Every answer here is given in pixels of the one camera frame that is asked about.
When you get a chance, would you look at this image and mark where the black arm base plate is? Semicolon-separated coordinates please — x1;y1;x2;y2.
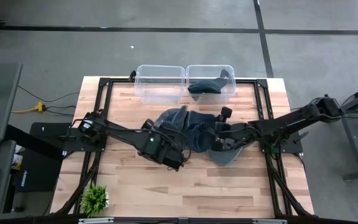
29;122;108;153
258;129;310;155

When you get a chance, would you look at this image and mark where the silver metal bracket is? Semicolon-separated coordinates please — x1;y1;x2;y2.
252;219;288;224
78;217;114;224

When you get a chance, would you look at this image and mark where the clear plastic bin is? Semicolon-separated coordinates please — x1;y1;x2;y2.
134;64;186;106
185;64;237;106

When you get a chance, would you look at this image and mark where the green potted plant white pot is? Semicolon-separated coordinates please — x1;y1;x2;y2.
80;183;110;218

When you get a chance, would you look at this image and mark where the small yellow white box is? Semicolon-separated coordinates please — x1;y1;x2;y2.
11;152;24;171

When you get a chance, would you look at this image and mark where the black case white logo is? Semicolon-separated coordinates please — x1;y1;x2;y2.
12;148;65;193

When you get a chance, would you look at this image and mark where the yellow extension cord plug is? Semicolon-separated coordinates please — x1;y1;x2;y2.
11;102;47;113

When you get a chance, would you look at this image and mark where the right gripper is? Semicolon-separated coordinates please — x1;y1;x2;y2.
211;106;242;152

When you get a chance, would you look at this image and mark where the black aluminium table frame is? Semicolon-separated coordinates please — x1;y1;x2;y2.
50;76;316;224

